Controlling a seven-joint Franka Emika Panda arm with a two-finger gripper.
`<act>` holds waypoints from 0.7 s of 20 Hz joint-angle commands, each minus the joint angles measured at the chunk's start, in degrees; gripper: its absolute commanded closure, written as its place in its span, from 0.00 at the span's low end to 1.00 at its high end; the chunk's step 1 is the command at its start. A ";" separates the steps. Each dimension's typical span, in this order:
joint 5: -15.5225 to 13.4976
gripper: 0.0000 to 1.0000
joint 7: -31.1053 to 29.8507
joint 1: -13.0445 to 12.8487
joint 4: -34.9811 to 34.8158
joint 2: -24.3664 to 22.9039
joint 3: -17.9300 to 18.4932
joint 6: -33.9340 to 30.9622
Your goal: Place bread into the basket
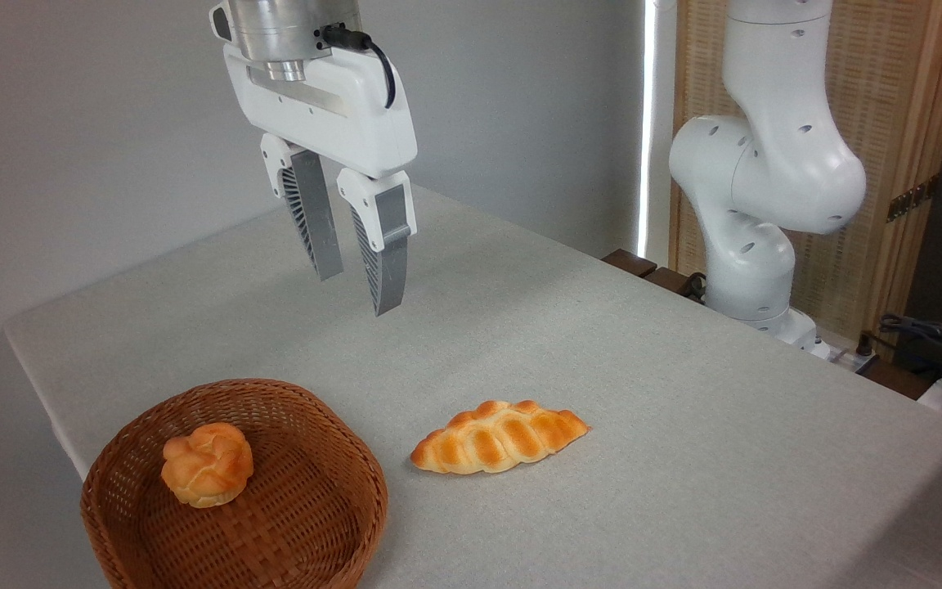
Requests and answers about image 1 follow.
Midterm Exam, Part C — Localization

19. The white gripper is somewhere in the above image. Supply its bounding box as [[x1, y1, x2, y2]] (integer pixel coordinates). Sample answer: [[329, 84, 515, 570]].
[[222, 43, 419, 317]]

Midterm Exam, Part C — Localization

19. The long braided bread loaf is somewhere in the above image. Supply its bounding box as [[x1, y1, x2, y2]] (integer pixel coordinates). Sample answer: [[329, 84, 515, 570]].
[[409, 398, 593, 476]]

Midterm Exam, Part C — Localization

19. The round knotted bread roll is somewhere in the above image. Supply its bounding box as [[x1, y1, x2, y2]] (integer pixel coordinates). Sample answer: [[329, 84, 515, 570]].
[[160, 421, 255, 510]]

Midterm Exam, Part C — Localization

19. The brown woven wicker basket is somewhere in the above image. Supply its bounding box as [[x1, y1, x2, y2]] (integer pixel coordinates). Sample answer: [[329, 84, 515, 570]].
[[80, 378, 389, 589]]

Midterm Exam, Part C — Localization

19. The dark brown wooden block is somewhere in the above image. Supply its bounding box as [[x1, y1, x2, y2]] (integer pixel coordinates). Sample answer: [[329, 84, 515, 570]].
[[601, 248, 659, 280], [643, 266, 706, 302]]

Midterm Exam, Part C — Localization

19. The dark metal screen hinge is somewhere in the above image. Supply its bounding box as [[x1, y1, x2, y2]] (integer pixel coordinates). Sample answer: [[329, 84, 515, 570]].
[[886, 173, 940, 224]]

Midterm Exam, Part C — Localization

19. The wooden rattan folding screen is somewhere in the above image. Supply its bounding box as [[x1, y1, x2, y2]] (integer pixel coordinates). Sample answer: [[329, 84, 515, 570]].
[[671, 0, 942, 354]]

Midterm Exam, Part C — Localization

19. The dark brown wooden board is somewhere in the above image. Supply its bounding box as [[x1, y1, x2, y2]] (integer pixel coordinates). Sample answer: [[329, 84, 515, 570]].
[[858, 357, 940, 401]]

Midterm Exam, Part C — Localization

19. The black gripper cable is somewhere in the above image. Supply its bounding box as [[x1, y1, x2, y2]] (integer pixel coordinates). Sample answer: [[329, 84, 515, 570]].
[[316, 24, 397, 110]]

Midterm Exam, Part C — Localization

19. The black cable bundle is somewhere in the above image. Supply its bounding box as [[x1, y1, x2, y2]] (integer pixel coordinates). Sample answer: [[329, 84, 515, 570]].
[[878, 312, 942, 385]]

